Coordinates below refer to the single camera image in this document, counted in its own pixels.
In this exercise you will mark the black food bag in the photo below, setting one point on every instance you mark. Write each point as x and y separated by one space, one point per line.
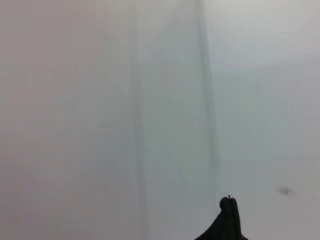
227 220

